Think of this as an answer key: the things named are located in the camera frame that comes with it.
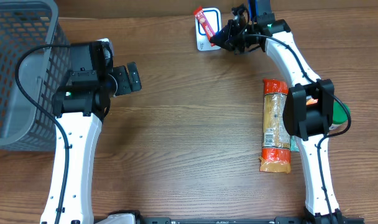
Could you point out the spaghetti pack orange ends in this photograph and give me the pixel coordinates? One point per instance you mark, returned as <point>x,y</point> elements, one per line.
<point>276,142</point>

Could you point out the red chocolate bar wrapper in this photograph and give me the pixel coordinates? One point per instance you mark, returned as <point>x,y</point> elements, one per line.
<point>205,25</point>

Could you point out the orange tissue pack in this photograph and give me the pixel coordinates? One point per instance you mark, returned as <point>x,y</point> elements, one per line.
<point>311,101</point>

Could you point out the teal tissue pack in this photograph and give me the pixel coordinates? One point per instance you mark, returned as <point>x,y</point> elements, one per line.
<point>293,144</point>

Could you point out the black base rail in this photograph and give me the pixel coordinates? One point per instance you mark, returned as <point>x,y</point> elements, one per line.
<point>276,220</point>

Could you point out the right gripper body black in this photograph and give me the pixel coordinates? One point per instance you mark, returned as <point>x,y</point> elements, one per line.
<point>234,35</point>

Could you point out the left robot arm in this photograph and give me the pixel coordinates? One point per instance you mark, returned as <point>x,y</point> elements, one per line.
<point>72,177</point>

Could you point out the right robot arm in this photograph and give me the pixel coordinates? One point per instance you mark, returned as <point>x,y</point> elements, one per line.
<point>308,110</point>

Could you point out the white barcode scanner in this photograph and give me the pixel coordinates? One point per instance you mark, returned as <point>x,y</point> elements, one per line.
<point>204,34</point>

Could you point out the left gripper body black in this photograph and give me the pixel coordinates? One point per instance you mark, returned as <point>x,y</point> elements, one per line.
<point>123,80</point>

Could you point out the grey plastic mesh basket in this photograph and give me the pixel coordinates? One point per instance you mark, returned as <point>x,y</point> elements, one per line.
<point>30,36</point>

